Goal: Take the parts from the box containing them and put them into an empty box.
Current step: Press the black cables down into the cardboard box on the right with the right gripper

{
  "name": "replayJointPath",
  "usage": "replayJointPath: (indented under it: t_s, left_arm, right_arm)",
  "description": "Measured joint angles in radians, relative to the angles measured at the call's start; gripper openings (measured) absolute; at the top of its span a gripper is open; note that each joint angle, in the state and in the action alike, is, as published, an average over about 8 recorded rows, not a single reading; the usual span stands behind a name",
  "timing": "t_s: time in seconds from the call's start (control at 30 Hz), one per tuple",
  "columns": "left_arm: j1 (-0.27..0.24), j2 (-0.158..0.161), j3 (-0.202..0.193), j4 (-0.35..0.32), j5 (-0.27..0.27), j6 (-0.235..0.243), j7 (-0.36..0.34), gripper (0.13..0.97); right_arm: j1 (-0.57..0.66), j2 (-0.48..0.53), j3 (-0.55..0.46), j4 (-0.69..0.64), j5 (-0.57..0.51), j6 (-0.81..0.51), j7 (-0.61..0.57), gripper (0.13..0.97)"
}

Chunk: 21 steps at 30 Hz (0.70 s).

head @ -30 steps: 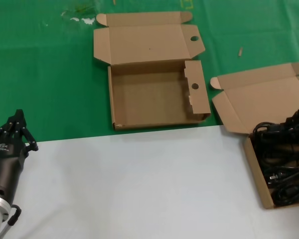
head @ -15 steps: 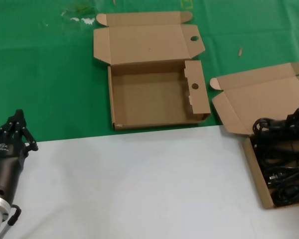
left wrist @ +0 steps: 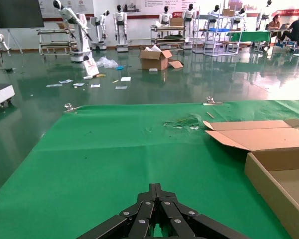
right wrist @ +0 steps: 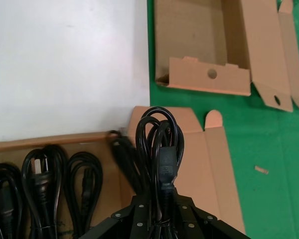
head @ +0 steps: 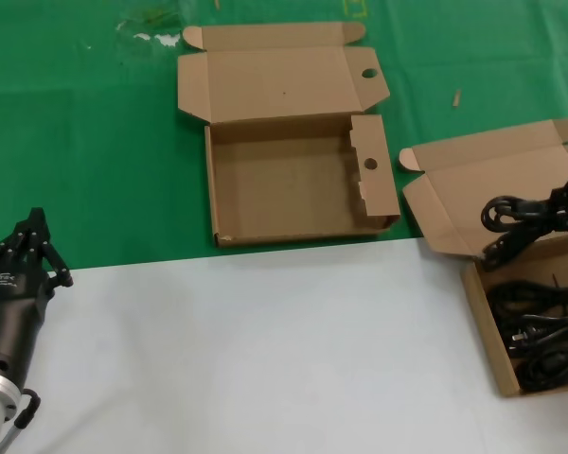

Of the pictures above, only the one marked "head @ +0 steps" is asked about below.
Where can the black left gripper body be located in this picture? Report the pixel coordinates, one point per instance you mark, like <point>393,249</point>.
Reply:
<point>9,307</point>

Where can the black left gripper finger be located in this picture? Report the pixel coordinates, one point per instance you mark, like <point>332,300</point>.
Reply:
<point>19,241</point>
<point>52,260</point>

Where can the open brown cardboard box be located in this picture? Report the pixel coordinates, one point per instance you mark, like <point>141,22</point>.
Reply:
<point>454,198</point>

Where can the cardboard box with round holes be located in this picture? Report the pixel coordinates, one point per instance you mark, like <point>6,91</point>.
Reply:
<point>289,189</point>

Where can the green table cloth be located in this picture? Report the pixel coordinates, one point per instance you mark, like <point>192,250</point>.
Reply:
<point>76,142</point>

